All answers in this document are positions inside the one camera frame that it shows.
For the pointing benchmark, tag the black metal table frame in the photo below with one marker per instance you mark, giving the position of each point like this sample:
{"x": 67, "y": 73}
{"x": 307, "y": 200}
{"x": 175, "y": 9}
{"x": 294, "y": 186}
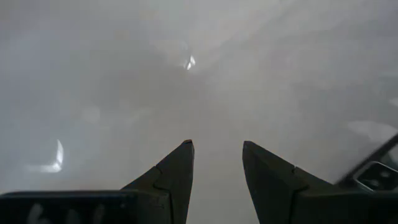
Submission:
{"x": 373, "y": 175}

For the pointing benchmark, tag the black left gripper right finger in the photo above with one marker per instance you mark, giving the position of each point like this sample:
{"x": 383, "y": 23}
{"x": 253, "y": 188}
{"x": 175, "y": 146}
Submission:
{"x": 270, "y": 183}

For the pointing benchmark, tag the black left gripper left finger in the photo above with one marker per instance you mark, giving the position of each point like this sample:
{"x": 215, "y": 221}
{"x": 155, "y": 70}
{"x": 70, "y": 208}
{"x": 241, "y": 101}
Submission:
{"x": 177, "y": 180}

